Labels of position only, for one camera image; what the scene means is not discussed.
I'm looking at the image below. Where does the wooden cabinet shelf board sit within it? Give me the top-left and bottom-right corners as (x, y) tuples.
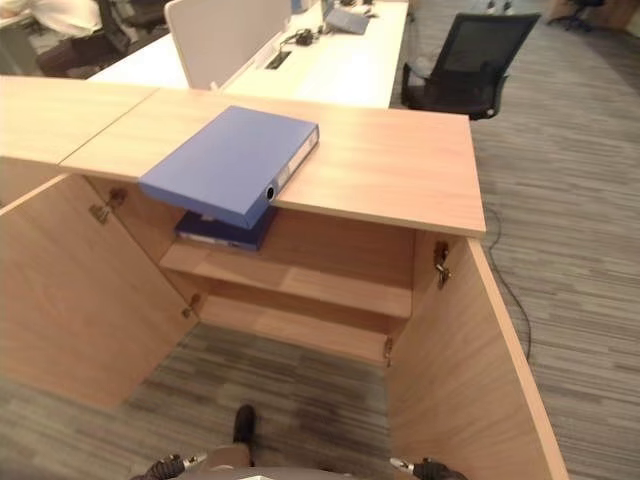
(159, 237), (414, 321)

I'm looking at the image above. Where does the black desk cable bundle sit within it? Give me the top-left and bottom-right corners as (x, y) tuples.
(279, 28), (315, 48)

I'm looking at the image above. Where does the black floor cable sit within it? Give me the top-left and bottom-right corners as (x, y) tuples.
(482, 204), (534, 362)

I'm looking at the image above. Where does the blue box file folder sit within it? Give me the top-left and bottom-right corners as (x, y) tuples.
(138, 104), (321, 231)

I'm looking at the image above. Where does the person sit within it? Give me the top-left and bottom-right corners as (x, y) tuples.
(29, 0), (132, 79)

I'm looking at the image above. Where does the white desk partition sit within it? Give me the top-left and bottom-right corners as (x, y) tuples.
(163, 0), (294, 92)

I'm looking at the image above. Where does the wooden office cabinet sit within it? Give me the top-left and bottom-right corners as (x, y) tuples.
(59, 87), (489, 370)

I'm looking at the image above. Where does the robot body and leg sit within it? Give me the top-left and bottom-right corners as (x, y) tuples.
(164, 441), (354, 480)

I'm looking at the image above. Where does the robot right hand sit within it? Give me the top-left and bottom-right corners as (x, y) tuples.
(389, 455), (467, 480)

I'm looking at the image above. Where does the wooden neighbour cabinet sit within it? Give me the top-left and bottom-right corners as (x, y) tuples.
(0, 74), (161, 211)

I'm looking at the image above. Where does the distant office chair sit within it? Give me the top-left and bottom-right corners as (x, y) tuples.
(547, 0), (602, 32)

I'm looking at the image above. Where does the wooden cabinet door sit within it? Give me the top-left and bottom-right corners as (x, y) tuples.
(0, 172), (202, 414)
(386, 234), (571, 480)

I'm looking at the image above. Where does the blue folder on desk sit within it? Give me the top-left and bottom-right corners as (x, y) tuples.
(323, 5), (369, 36)

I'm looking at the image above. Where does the dark blue file folder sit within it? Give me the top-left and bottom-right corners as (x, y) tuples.
(173, 205), (279, 253)

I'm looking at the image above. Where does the white office desk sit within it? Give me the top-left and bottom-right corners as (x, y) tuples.
(87, 0), (411, 109)

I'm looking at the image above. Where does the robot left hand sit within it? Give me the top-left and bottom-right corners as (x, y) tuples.
(141, 451), (209, 480)

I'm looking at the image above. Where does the robot dark foot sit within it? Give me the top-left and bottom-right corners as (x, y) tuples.
(231, 404), (258, 447)

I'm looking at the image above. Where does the black mesh office chair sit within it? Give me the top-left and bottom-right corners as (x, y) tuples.
(399, 12), (544, 122)

